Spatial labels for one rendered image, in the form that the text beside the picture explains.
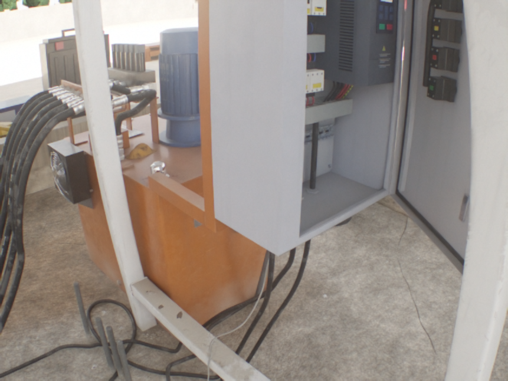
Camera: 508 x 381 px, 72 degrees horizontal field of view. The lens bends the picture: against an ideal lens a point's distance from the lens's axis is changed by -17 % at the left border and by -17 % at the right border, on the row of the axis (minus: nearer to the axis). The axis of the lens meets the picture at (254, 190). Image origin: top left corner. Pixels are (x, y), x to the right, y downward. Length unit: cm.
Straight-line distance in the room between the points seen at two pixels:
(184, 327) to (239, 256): 41
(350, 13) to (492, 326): 67
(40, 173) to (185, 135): 162
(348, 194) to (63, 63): 242
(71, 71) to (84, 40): 197
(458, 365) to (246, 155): 52
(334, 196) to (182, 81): 70
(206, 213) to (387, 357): 88
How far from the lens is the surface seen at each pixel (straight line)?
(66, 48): 308
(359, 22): 88
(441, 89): 81
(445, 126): 87
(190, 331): 123
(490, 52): 38
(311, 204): 98
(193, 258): 136
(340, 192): 106
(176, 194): 105
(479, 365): 53
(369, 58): 88
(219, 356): 115
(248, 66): 73
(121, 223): 130
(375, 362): 149
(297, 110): 71
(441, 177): 89
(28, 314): 183
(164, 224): 123
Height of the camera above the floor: 110
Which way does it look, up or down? 25 degrees down
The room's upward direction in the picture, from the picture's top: straight up
